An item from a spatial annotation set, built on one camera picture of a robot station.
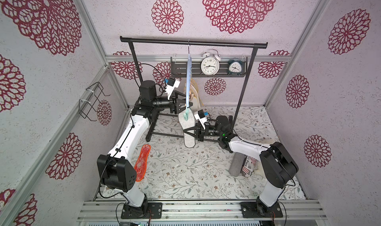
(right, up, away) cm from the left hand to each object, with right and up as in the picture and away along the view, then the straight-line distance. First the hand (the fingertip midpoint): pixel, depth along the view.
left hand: (190, 102), depth 68 cm
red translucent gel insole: (-29, -36, +20) cm, 50 cm away
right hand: (-3, -14, +6) cm, 15 cm away
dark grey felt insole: (0, -19, +8) cm, 20 cm away
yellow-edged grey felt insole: (+2, +8, +17) cm, 19 cm away
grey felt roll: (+27, -34, +18) cm, 47 cm away
